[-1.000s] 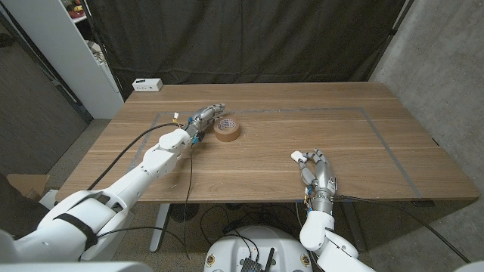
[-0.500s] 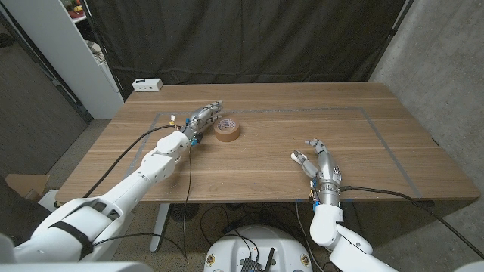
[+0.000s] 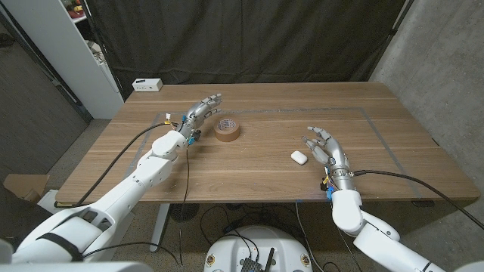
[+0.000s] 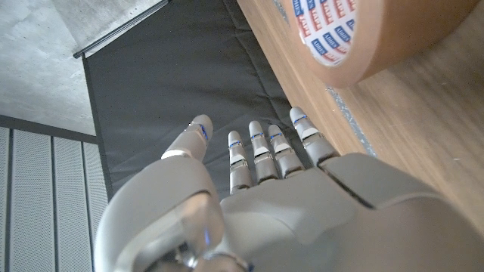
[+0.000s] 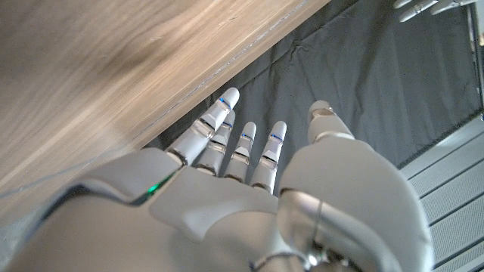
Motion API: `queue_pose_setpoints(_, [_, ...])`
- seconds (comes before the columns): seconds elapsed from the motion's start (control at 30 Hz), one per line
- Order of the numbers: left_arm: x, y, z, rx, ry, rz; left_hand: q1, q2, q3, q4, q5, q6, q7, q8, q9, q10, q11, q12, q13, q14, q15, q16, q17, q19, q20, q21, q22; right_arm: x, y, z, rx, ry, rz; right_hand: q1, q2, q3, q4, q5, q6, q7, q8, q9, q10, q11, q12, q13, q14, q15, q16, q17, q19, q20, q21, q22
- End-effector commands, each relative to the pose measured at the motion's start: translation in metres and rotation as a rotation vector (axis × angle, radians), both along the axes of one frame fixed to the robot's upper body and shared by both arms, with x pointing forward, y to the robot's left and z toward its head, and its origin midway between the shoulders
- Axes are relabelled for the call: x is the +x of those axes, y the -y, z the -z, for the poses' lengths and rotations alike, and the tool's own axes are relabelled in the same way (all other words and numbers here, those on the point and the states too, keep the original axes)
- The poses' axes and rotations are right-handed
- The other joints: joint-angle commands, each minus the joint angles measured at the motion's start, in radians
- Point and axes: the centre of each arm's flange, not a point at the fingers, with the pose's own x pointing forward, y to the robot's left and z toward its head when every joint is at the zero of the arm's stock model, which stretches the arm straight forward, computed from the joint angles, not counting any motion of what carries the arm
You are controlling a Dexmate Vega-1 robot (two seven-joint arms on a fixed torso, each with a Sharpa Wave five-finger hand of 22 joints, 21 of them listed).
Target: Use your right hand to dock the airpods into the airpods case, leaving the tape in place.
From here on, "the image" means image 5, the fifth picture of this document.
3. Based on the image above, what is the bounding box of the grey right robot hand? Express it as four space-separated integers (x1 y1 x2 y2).
2 87 435 272

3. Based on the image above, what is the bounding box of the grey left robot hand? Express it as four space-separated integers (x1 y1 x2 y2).
392 0 478 23

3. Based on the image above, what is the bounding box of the black fabric backdrop curtain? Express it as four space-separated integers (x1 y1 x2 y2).
145 0 484 197

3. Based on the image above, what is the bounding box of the wooden table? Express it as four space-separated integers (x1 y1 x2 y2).
0 0 311 199

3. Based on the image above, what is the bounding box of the grey perforated panel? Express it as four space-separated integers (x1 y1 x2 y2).
399 116 484 272

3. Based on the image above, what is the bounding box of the black backdrop frame pole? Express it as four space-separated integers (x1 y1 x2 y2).
467 3 484 114

